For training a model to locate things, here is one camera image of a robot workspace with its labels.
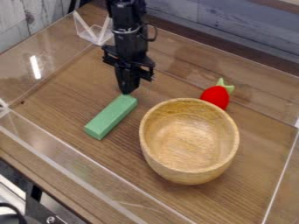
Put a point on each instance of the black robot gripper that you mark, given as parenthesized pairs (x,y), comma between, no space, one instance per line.
(127,56)

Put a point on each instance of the green rectangular block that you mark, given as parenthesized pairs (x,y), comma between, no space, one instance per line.
(111,116)

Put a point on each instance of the brown wooden bowl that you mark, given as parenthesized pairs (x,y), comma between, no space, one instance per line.
(188,140)

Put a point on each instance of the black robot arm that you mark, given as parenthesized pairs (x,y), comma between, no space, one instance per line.
(127,14)

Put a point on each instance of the red toy strawberry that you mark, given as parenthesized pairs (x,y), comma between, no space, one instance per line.
(218,94)

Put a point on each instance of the black clamp under table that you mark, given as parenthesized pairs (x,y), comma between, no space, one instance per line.
(20,210)

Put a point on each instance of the clear acrylic corner bracket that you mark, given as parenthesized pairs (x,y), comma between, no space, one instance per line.
(98,34)

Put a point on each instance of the clear acrylic front wall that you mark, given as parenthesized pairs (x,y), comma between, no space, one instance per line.
(87,187)

